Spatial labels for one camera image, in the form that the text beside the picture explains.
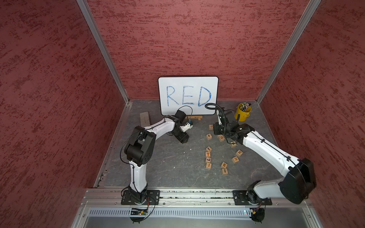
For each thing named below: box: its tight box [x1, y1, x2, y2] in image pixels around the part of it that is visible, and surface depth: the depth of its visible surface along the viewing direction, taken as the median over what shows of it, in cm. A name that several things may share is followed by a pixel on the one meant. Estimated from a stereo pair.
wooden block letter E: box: [220, 161, 228, 169], surface depth 85 cm
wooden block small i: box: [221, 168, 229, 176], surface depth 83 cm
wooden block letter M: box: [235, 149, 244, 157], surface depth 90 cm
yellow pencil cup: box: [234, 102, 252, 122], surface depth 102 cm
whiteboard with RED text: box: [157, 76, 219, 116], surface depth 99 cm
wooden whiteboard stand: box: [187, 115, 203, 121], surface depth 105 cm
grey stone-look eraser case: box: [139, 111, 151, 128], surface depth 108 cm
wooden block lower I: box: [205, 162, 212, 171], surface depth 85 cm
